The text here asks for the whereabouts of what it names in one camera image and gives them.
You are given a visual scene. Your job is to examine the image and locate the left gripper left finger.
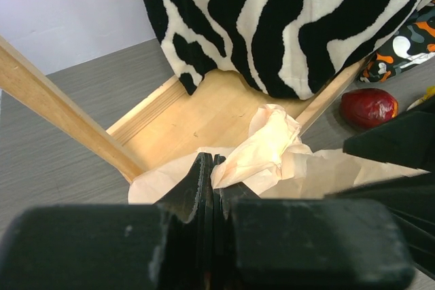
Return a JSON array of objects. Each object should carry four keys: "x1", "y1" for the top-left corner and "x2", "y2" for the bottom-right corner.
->
[{"x1": 1, "y1": 153, "x2": 213, "y2": 289}]

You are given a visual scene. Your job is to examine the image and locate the fruit plate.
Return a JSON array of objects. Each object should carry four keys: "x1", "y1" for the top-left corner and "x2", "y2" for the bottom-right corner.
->
[{"x1": 406, "y1": 86, "x2": 435, "y2": 111}]

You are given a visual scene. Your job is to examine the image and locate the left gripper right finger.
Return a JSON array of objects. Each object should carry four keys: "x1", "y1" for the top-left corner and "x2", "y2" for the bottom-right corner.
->
[{"x1": 213, "y1": 153, "x2": 417, "y2": 290}]

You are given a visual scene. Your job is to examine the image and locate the orange camouflage garment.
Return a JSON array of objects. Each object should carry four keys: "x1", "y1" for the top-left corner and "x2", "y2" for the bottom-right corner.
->
[{"x1": 358, "y1": 1, "x2": 434, "y2": 83}]

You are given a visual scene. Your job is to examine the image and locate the dark red mango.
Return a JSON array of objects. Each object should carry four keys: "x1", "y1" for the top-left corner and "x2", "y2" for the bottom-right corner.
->
[{"x1": 339, "y1": 88, "x2": 398, "y2": 130}]

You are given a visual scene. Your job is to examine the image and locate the banana print plastic bag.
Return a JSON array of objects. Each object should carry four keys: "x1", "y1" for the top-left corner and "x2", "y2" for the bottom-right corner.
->
[{"x1": 128, "y1": 104, "x2": 424, "y2": 204}]

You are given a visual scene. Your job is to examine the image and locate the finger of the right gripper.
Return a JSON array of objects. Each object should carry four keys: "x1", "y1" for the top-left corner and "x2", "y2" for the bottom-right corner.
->
[
  {"x1": 343, "y1": 98, "x2": 434, "y2": 170},
  {"x1": 325, "y1": 173, "x2": 434, "y2": 283}
]

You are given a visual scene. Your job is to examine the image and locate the wooden clothes rack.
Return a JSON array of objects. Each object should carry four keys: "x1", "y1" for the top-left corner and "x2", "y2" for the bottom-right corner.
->
[{"x1": 0, "y1": 35, "x2": 371, "y2": 185}]

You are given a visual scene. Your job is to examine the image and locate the zebra print garment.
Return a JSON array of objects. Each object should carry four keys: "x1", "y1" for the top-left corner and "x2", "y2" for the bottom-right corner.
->
[{"x1": 143, "y1": 0, "x2": 430, "y2": 100}]

